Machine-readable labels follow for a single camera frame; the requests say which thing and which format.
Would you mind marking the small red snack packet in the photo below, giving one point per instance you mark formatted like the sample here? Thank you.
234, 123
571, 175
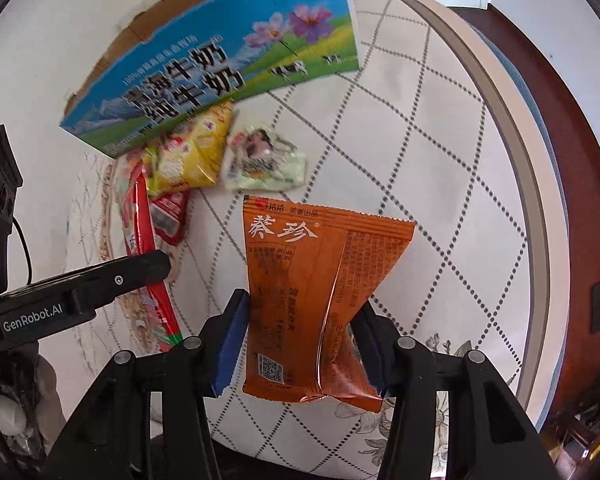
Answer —
167, 217

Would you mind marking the person's left hand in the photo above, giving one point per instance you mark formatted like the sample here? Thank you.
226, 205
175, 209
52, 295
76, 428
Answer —
10, 410

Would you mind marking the large red noodle bag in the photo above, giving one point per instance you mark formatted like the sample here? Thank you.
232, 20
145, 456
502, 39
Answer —
142, 225

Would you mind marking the yellow cartoon snack bag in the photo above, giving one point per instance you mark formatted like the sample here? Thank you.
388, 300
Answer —
187, 155

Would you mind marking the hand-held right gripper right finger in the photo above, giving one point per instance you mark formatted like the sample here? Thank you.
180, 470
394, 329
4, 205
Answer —
382, 342

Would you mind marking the printed cardboard box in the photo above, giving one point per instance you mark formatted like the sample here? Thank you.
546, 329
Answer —
220, 55

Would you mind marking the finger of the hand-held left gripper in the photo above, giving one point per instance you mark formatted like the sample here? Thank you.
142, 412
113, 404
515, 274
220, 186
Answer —
125, 275

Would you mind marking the bed with blue sheet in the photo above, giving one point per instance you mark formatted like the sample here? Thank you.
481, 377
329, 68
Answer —
550, 160

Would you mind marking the white diamond-pattern quilt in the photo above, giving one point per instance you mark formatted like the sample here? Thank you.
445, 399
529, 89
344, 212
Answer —
430, 185

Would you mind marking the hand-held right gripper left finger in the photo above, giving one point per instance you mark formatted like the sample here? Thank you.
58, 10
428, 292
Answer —
232, 342

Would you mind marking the orange snack packet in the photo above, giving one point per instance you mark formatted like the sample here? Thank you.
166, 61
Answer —
300, 285

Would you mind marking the small white-green snack packet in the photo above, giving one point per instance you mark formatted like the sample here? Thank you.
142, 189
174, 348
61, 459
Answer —
260, 157

